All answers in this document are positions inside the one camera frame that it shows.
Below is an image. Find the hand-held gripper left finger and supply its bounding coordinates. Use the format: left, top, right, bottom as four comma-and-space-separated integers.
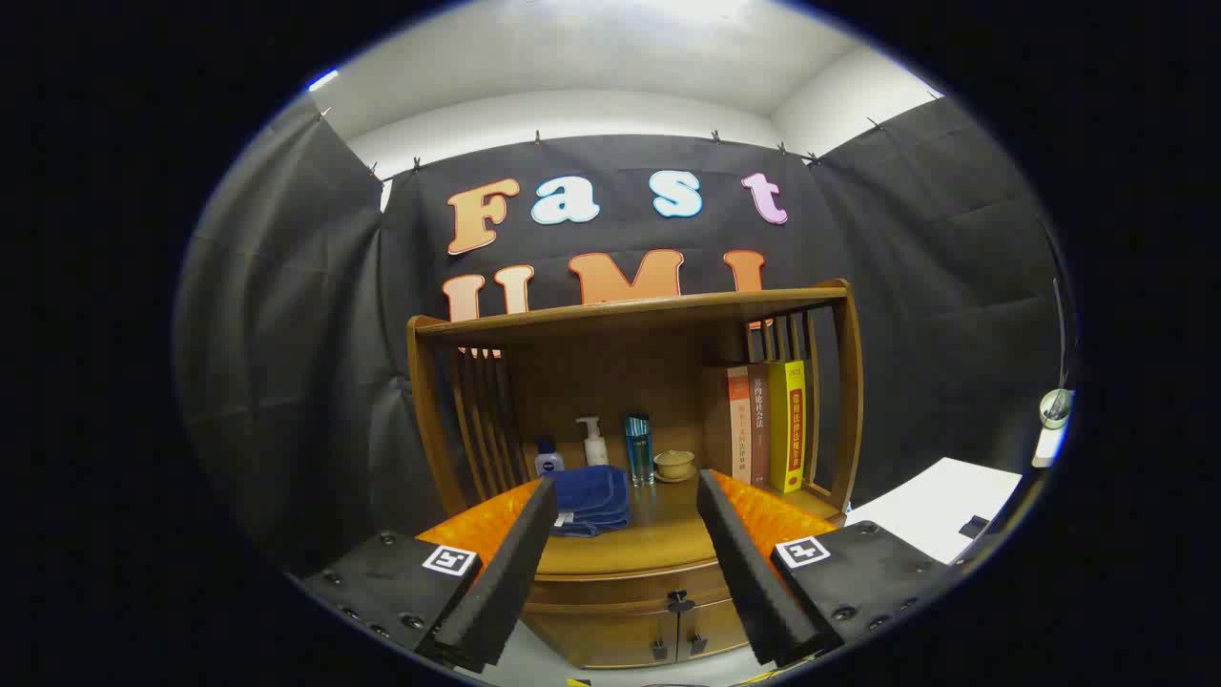
300, 475, 559, 674

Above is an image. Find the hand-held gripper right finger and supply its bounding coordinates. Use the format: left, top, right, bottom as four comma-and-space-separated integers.
694, 469, 955, 669

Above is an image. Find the wooden drawer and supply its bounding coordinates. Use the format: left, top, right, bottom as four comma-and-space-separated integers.
529, 561, 735, 612

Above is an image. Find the wooden cabinet door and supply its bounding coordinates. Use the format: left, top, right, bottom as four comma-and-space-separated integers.
677, 596, 750, 661
525, 609, 680, 669

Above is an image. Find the wooden countertop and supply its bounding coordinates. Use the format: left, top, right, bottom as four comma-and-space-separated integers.
448, 444, 845, 578

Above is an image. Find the white drawer unit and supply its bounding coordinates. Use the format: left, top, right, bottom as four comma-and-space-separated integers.
844, 456, 1024, 566

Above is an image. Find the wooden cabinet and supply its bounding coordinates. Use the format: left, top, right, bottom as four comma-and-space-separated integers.
407, 279, 864, 669

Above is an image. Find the blue folded towel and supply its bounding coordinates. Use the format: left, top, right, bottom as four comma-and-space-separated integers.
551, 465, 632, 538

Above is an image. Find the orange and white book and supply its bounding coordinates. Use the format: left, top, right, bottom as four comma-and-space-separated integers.
727, 366, 755, 480

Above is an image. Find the brown book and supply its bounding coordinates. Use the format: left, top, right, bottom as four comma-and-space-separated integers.
747, 364, 772, 488

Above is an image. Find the yellow book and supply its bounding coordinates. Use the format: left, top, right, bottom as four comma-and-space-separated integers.
768, 360, 807, 494

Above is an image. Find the white pump bottle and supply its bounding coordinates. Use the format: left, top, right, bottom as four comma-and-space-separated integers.
575, 416, 610, 468

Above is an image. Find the clear blue bottle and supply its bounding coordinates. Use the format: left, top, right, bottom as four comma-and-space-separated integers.
625, 413, 656, 488

